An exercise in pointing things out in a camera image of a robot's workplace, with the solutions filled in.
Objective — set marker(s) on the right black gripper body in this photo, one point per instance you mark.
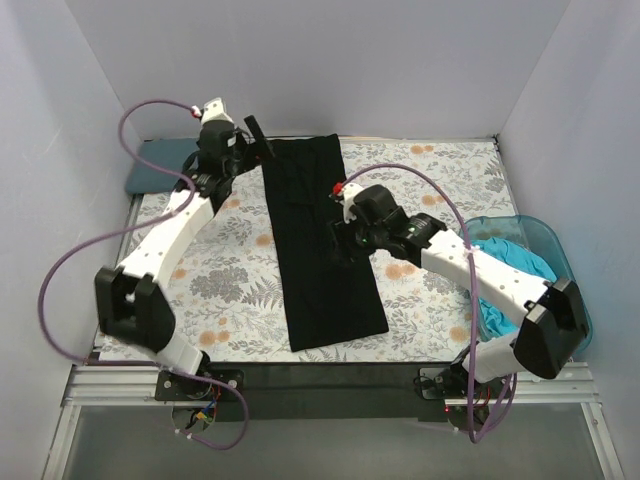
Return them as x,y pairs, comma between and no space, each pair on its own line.
342,239

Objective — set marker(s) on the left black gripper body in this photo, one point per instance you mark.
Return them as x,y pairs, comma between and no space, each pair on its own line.
248,151

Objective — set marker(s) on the black t-shirt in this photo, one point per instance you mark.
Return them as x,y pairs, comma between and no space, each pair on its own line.
326,300

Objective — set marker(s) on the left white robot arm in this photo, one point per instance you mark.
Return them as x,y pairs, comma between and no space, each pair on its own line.
131,303

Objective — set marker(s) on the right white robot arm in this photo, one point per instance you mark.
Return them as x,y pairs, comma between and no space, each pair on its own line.
549,315

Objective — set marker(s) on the folded grey-blue t-shirt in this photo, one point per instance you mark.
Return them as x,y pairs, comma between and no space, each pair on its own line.
169,154

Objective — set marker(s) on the floral patterned table mat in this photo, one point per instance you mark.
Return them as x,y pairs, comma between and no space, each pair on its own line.
225,291

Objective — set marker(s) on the turquoise t-shirt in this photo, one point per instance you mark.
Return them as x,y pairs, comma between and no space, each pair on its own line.
495,323

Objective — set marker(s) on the teal plastic bin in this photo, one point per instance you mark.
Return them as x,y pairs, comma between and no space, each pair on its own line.
536,236

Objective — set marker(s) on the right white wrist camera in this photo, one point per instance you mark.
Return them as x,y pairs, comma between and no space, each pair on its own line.
345,194

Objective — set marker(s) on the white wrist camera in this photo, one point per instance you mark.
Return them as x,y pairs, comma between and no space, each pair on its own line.
212,110
345,194

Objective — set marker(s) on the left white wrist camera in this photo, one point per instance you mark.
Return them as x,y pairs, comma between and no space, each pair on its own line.
212,110

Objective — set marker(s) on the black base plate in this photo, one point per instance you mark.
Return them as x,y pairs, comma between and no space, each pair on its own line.
308,390

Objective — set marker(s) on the aluminium frame rail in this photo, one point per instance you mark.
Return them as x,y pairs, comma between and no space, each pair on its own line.
131,386

